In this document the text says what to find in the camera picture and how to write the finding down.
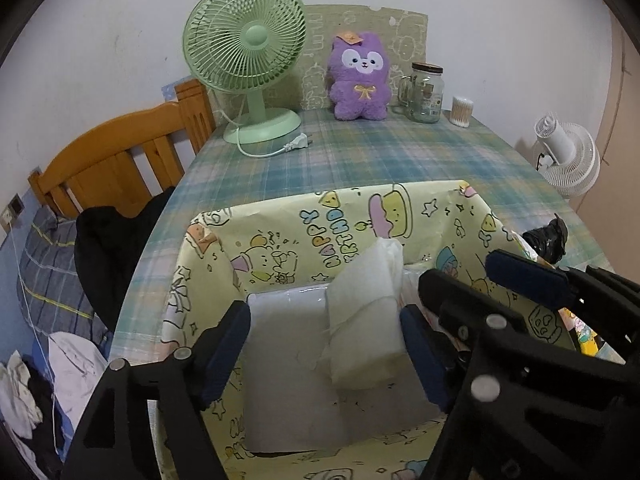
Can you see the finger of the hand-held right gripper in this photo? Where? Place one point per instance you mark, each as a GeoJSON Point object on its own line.
{"type": "Point", "coordinates": [465, 300]}
{"type": "Point", "coordinates": [530, 280]}

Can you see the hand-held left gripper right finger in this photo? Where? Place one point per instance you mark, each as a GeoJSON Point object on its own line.
{"type": "Point", "coordinates": [425, 360]}

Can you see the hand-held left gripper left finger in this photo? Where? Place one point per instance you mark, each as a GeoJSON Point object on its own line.
{"type": "Point", "coordinates": [227, 350]}

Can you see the black plastic bag roll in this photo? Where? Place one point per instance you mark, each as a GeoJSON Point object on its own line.
{"type": "Point", "coordinates": [545, 242]}

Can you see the yellow cartoon printed box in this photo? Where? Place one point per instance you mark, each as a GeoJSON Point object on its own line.
{"type": "Point", "coordinates": [280, 245]}

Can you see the colourful printed tissue pack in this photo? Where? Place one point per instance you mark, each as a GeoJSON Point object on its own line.
{"type": "Point", "coordinates": [587, 335]}

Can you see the white standing fan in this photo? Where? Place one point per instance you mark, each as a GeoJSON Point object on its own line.
{"type": "Point", "coordinates": [575, 160]}

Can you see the black jacket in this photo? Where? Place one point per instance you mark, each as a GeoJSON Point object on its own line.
{"type": "Point", "coordinates": [115, 250]}

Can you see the white garment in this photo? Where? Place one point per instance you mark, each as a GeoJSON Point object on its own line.
{"type": "Point", "coordinates": [75, 365]}

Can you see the cotton swab container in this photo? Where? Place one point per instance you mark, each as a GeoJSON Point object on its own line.
{"type": "Point", "coordinates": [462, 112]}

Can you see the glass mug jar with lid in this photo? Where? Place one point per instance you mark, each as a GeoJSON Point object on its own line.
{"type": "Point", "coordinates": [425, 97]}

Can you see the crumpled white cloth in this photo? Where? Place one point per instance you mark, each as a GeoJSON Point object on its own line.
{"type": "Point", "coordinates": [17, 390]}

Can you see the blue bed sheet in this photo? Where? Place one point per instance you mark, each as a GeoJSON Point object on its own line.
{"type": "Point", "coordinates": [15, 320]}

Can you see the purple plush toy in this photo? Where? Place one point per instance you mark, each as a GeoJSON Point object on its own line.
{"type": "Point", "coordinates": [357, 95]}

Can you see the wooden bed headboard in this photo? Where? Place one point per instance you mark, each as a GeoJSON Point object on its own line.
{"type": "Point", "coordinates": [110, 145]}

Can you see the blue paper sheet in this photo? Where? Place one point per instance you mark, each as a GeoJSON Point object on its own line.
{"type": "Point", "coordinates": [172, 87]}

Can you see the green patterned cardboard sheet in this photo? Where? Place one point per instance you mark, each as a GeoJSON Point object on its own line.
{"type": "Point", "coordinates": [400, 35]}

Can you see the green desk fan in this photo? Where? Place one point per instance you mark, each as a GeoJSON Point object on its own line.
{"type": "Point", "coordinates": [250, 40]}

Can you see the wall power socket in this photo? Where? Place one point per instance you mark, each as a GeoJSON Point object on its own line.
{"type": "Point", "coordinates": [12, 210]}

